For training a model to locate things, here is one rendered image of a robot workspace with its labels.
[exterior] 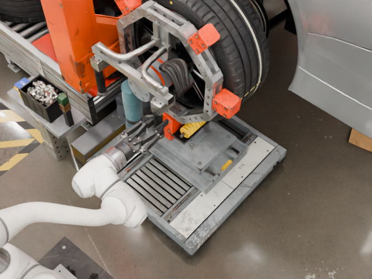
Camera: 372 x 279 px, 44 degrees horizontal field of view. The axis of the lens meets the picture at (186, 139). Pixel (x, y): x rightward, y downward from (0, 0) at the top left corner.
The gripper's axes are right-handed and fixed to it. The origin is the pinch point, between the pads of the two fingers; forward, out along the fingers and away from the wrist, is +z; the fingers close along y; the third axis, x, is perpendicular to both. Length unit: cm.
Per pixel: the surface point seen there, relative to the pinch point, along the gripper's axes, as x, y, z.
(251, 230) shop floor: -83, 39, 27
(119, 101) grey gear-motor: -44, -51, 21
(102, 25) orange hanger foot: 0, -60, 25
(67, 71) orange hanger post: -20, -66, 5
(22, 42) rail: -44, -126, 14
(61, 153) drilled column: -79, -71, -10
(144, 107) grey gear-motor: -43, -37, 27
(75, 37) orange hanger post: 5, -58, 8
